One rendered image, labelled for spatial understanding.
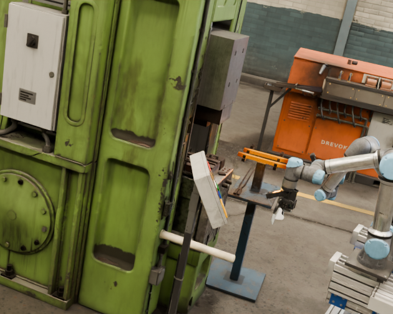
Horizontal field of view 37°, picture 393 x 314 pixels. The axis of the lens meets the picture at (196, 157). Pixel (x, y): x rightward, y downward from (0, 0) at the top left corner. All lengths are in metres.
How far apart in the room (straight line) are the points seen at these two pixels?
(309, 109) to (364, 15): 4.19
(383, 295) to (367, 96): 3.83
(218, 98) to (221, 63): 0.19
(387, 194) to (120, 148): 1.42
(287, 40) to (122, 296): 7.91
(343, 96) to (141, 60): 3.84
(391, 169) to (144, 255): 1.46
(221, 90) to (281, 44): 7.67
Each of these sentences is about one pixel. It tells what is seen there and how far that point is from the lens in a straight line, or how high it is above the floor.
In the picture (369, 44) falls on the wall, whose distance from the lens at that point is 10.84.
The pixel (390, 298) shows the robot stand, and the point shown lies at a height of 0.74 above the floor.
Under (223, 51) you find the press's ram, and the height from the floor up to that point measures 1.69.
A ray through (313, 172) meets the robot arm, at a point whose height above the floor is 1.26.
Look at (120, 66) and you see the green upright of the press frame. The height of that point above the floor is 1.52.
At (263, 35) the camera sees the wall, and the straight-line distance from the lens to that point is 10.92.
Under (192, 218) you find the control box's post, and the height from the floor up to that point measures 0.89.
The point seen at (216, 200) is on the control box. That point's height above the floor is 1.08.
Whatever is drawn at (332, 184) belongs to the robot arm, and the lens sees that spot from 3.78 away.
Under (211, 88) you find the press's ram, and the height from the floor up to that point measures 1.48.
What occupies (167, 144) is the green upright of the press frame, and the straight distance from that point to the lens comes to 3.14.
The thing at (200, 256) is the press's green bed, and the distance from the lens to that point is 3.65.
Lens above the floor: 2.19
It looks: 19 degrees down
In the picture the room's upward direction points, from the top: 11 degrees clockwise
